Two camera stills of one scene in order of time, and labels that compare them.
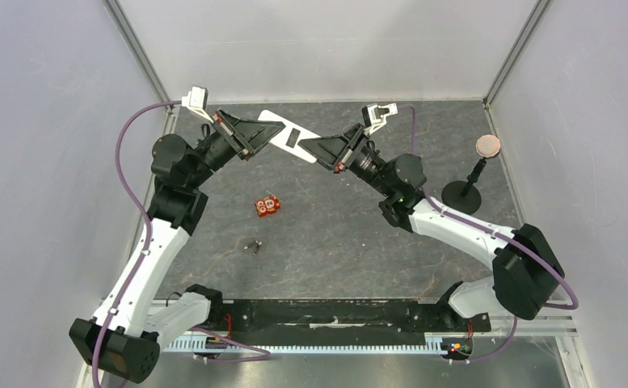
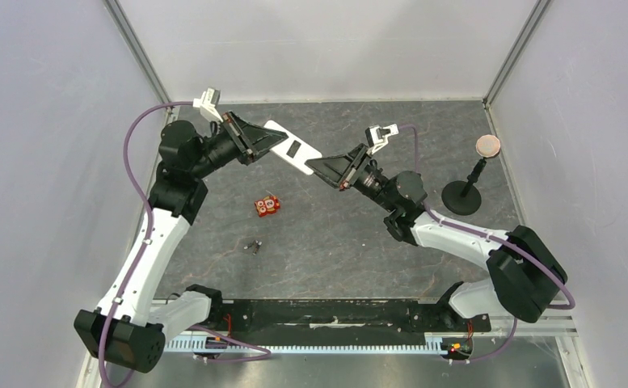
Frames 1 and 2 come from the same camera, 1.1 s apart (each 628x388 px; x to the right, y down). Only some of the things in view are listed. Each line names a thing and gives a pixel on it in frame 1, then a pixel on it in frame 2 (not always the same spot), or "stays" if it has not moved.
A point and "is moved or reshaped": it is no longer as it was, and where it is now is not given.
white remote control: (291, 136) is moved or reshaped
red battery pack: (267, 206) stays
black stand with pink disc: (463, 197) stays
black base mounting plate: (290, 322) stays
